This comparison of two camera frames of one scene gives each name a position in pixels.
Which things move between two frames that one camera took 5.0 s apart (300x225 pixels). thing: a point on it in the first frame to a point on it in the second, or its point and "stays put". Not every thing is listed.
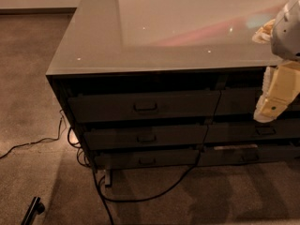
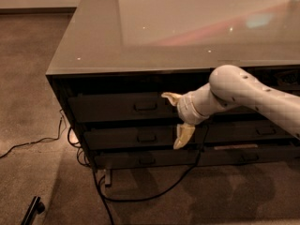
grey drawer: [145, 106] stays put
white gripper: [287, 35] to [187, 111]
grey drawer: [146, 158] stays put
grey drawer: [252, 131] stays put
